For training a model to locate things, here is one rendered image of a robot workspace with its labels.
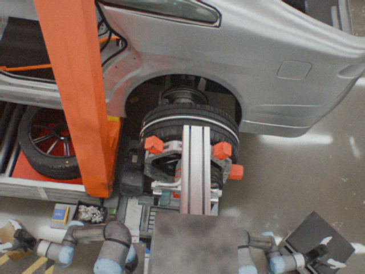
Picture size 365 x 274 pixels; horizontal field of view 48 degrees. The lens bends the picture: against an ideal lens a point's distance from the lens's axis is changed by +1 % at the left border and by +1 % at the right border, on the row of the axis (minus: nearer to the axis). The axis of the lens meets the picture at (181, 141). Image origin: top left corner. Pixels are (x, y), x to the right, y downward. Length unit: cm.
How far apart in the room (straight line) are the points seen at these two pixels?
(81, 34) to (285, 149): 270
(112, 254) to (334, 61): 152
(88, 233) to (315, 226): 184
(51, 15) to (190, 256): 91
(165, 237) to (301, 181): 267
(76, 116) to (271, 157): 223
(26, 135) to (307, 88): 198
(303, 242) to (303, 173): 83
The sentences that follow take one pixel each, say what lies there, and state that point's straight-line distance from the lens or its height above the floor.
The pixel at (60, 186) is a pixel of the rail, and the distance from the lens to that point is 310.
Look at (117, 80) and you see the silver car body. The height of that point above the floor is 114.
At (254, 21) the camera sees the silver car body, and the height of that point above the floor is 172.
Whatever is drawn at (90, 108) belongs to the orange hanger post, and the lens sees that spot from 191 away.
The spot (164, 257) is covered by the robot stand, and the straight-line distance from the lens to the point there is 121.
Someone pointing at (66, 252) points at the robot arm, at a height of 125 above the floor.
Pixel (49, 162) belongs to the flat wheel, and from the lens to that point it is 307.
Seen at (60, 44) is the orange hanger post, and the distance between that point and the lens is 161.
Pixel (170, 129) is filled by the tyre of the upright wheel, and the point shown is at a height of 115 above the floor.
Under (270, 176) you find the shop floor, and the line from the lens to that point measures 371.
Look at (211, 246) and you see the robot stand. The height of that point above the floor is 203.
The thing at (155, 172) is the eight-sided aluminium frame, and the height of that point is 68.
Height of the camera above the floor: 320
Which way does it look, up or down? 60 degrees down
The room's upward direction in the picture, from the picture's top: 12 degrees clockwise
